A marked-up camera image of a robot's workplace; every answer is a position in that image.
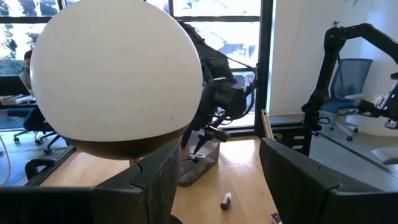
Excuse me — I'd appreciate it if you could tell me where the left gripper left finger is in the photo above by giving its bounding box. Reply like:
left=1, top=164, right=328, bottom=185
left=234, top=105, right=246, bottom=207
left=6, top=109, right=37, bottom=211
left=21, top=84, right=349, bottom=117
left=96, top=138, right=182, bottom=224

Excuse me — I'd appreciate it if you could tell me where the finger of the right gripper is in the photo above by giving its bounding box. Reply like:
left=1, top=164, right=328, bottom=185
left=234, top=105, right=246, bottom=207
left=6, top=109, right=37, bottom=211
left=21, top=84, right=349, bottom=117
left=180, top=127, right=193, bottom=151
left=193, top=133, right=208, bottom=156

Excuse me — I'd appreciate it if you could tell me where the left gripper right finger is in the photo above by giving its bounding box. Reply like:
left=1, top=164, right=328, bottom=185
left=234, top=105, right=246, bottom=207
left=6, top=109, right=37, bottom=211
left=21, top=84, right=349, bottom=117
left=259, top=137, right=341, bottom=224

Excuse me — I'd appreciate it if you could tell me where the dark vial rack tray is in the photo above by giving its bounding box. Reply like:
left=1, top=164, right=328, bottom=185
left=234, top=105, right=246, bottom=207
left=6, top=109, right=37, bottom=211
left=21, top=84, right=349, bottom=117
left=177, top=136, right=221, bottom=188

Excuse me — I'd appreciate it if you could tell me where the small black food coloring bottle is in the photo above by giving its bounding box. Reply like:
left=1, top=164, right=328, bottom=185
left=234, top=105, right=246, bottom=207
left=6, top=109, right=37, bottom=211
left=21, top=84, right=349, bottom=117
left=220, top=192, right=233, bottom=212

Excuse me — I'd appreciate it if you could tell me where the silver aluminium bar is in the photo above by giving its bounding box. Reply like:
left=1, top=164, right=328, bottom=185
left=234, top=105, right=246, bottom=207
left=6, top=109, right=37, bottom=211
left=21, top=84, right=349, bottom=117
left=260, top=108, right=275, bottom=141

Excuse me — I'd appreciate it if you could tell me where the black drawer cabinet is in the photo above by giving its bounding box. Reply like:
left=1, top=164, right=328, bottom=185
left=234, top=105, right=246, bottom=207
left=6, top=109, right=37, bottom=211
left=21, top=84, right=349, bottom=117
left=267, top=113, right=315, bottom=157

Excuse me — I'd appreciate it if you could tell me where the white globe table lamp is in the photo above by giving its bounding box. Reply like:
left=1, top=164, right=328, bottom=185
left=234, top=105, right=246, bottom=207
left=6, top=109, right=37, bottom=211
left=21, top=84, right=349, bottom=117
left=29, top=0, right=204, bottom=224

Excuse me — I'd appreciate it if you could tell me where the blue mesh office chair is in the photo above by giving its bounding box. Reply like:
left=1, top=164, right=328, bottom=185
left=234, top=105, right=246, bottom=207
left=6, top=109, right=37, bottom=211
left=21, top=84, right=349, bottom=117
left=320, top=58, right=374, bottom=142

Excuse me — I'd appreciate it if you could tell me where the person's hand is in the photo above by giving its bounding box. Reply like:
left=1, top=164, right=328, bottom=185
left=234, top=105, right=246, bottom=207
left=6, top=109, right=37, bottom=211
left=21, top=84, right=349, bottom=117
left=371, top=94, right=387, bottom=108

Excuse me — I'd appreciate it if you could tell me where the dark office chair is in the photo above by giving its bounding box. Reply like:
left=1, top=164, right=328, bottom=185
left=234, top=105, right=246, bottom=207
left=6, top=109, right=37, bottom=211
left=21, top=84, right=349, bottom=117
left=12, top=107, right=68, bottom=156

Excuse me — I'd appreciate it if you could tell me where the black laptop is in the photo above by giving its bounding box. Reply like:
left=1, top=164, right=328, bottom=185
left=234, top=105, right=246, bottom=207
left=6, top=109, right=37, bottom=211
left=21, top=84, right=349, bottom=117
left=0, top=74, right=32, bottom=98

